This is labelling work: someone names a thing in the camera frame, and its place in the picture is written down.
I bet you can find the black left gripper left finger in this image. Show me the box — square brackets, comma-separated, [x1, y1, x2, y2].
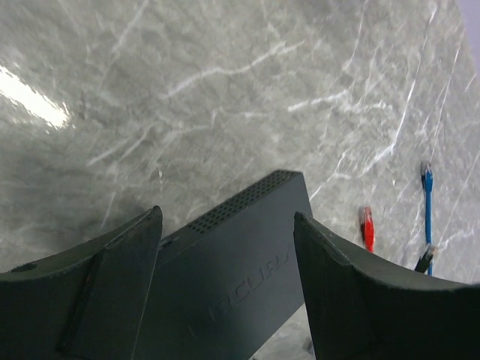
[1, 206, 163, 359]

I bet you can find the blue ethernet cable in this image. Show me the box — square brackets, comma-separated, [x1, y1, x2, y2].
[419, 160, 435, 277]

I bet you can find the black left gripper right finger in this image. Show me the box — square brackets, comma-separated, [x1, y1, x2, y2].
[293, 213, 479, 359]

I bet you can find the black ethernet cable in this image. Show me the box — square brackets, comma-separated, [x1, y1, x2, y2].
[413, 244, 440, 275]

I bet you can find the black network switch box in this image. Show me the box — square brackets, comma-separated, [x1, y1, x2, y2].
[134, 169, 311, 359]

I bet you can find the red ethernet cable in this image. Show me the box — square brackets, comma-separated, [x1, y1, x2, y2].
[358, 205, 376, 253]

